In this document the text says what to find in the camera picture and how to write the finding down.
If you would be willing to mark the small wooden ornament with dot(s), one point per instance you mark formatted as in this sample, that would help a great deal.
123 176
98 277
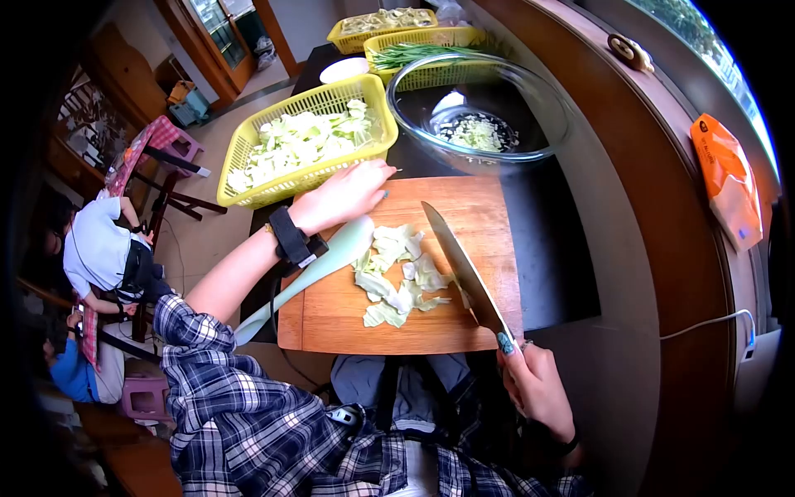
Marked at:
629 52

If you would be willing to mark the person's legs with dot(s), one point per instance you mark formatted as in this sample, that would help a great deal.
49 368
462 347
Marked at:
354 380

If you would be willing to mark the wooden glass door cabinet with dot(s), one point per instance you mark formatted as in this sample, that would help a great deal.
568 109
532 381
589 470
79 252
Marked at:
217 43

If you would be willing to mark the wooden cutting board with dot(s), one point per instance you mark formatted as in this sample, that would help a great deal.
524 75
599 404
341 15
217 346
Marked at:
323 310

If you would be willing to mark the person's right thumb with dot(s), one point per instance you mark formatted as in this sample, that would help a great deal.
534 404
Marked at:
508 363

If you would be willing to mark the person's left fingers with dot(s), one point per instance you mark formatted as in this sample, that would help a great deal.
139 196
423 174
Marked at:
372 172

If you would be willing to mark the window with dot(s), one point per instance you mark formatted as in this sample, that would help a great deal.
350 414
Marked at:
714 49

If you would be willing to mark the folding table with checked cloth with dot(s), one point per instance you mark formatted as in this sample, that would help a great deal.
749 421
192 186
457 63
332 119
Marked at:
155 161

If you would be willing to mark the person's body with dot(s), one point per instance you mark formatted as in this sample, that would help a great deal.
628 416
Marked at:
248 422

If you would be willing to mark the yellow basket with green stalks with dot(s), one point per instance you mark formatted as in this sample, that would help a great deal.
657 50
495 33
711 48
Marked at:
435 74

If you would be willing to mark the steel kitchen knife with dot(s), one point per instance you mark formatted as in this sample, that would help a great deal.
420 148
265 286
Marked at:
466 273

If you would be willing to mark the person's right fingers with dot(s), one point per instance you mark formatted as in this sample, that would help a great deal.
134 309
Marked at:
528 348

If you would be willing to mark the black wrist band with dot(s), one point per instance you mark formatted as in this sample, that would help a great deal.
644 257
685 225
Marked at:
289 239
569 445

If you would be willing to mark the bunch of green stalks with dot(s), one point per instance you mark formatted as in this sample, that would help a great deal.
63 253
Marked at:
410 54

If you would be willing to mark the person's left thumb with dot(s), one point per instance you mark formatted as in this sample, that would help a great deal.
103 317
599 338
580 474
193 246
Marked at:
369 202

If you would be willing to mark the pink plastic stool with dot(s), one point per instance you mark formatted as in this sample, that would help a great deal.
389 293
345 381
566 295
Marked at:
144 397
183 146

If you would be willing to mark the pile of cut cabbage pieces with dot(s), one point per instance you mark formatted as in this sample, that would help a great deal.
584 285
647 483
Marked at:
397 292

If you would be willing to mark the large yellow plastic basket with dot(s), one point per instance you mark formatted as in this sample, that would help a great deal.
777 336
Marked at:
292 186

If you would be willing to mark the clear glass bowl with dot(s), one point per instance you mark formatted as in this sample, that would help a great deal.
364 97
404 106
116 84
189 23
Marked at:
534 124

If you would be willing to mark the person's left hand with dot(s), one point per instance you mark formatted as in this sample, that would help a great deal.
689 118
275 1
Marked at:
335 199

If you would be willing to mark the person's right hand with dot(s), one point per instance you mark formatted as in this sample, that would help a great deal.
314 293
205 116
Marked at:
543 388

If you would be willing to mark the heap of chopped cabbage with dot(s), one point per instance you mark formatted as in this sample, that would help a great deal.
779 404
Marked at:
298 143

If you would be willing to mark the orange plastic bag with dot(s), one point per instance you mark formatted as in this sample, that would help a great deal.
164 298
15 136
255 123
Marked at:
726 180

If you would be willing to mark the white plate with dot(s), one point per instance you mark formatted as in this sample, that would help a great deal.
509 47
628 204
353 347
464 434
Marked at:
343 70

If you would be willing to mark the yellow basket with pale leaves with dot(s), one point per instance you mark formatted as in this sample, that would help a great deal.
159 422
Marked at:
357 40

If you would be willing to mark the pale green plastic spatula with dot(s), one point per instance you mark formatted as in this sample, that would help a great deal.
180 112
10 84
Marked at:
351 243

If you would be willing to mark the clear plastic bag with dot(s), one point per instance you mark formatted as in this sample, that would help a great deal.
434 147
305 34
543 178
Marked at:
450 11

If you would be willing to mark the blue plastic crate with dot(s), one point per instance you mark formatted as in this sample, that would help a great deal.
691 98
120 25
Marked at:
189 105

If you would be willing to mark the minced pale green vegetable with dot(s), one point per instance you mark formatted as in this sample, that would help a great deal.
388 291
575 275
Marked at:
477 133

